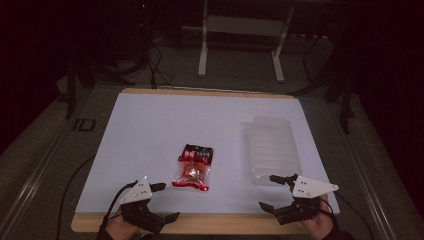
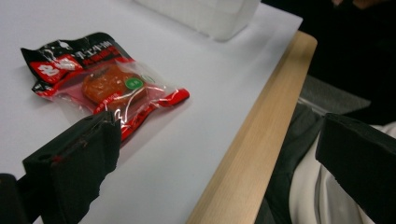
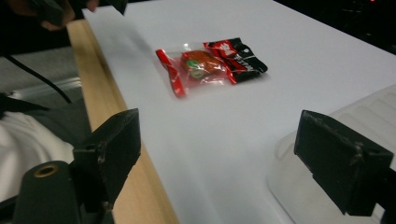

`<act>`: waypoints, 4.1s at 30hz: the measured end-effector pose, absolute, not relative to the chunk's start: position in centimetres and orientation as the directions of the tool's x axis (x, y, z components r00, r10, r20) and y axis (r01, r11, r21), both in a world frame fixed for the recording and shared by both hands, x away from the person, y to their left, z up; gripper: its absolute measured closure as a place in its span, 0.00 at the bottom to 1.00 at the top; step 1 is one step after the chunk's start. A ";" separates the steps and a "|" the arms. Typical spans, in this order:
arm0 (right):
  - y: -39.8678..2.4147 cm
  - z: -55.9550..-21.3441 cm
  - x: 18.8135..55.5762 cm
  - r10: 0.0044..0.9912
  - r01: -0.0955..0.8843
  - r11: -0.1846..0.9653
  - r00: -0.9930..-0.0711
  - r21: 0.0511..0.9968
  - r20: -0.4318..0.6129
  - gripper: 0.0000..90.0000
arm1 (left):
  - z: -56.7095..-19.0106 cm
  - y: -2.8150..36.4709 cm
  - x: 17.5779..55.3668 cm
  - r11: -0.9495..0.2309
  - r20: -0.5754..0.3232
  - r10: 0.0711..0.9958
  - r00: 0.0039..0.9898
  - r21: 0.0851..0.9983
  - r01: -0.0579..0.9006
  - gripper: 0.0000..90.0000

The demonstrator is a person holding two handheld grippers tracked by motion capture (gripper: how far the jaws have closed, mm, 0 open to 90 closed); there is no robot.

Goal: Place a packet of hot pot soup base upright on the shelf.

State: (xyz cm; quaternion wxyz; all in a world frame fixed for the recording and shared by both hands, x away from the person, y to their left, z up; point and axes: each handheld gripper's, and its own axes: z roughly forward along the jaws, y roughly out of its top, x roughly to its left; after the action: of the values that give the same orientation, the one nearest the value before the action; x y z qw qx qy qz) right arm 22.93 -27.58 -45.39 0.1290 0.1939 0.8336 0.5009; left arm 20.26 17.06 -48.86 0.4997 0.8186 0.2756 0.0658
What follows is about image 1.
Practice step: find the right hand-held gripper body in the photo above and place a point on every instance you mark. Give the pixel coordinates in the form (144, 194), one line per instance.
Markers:
(308, 188)

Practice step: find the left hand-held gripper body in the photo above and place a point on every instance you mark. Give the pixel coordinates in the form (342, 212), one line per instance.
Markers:
(140, 213)

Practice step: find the clear plastic container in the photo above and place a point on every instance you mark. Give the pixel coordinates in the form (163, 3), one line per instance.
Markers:
(273, 146)

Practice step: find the red and black snack packet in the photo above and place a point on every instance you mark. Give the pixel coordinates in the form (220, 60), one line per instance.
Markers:
(195, 166)

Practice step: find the person's left hand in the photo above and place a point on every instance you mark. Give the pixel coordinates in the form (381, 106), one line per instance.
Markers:
(121, 228)

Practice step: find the person's right hand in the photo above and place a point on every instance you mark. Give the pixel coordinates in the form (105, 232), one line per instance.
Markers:
(321, 225)

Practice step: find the white table mat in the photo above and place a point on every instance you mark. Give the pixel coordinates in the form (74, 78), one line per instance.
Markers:
(160, 126)

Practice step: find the black stand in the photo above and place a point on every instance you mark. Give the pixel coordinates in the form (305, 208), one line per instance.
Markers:
(345, 103)
(70, 90)

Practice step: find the white metal stand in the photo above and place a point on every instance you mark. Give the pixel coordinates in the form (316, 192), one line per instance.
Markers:
(245, 26)

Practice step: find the metal floor rail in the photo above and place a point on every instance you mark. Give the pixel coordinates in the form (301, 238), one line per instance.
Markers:
(30, 186)
(366, 186)

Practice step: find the black floor bracket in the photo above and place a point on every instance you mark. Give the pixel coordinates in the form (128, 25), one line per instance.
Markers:
(85, 124)

